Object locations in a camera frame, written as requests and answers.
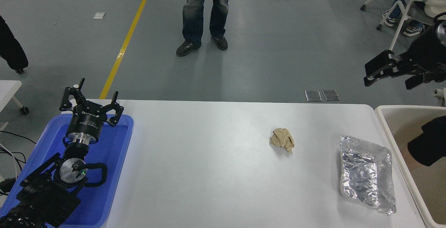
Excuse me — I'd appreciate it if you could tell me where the blue plastic tray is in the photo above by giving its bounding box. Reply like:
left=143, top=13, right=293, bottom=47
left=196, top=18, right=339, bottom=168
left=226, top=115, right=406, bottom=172
left=0, top=114, right=134, bottom=228

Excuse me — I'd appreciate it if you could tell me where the white side table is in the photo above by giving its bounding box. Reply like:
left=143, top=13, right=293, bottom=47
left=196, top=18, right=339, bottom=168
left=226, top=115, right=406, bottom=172
left=0, top=80, right=30, bottom=131

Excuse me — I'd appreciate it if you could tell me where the white office chair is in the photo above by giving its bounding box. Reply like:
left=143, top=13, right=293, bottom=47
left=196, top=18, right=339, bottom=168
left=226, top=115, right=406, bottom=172
left=376, top=0, right=439, bottom=52

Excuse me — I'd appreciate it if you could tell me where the standing person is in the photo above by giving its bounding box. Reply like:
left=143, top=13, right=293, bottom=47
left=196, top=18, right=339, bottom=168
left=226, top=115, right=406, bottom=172
left=176, top=0, right=233, bottom=57

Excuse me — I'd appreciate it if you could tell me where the seated person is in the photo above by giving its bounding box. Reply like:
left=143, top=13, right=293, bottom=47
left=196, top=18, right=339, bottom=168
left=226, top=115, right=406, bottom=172
left=382, top=0, right=446, bottom=37

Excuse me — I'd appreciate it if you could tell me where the person at table edge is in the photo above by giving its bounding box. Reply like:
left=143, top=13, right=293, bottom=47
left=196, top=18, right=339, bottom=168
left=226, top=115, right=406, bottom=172
left=0, top=15, right=29, bottom=71

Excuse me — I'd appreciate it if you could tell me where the black cable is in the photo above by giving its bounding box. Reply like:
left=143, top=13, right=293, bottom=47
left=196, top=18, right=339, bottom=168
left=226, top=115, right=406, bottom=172
left=0, top=130, right=37, bottom=167

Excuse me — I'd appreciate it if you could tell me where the large pale bin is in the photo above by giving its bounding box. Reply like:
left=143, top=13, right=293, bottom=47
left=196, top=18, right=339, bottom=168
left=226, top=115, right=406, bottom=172
left=375, top=105, right=446, bottom=228

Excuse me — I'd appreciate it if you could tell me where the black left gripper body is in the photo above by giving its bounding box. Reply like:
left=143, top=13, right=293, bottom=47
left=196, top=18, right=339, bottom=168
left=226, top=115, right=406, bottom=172
left=66, top=105, right=107, bottom=139

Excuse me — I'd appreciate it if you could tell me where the crumpled tan paper ball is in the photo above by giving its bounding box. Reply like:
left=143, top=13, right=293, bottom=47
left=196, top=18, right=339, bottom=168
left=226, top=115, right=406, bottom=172
left=269, top=128, right=295, bottom=153

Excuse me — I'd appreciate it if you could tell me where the white chair base part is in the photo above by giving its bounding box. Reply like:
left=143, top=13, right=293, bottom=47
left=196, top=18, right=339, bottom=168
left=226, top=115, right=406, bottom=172
left=433, top=88, right=446, bottom=107

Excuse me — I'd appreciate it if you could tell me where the foil plate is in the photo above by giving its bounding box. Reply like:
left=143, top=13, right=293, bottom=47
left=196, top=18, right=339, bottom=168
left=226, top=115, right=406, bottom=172
left=340, top=136, right=397, bottom=215

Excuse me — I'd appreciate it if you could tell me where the white cable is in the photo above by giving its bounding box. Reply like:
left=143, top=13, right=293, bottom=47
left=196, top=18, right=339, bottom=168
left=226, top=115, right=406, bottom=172
left=0, top=143, right=18, bottom=180

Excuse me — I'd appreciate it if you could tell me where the metal floor plate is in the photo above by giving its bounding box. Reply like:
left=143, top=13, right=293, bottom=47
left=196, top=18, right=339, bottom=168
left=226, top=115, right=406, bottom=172
left=305, top=90, right=322, bottom=102
left=322, top=89, right=340, bottom=101

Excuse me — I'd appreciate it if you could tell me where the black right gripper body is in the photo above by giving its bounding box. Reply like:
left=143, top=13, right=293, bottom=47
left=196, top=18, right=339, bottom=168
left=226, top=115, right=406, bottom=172
left=404, top=35, right=446, bottom=74

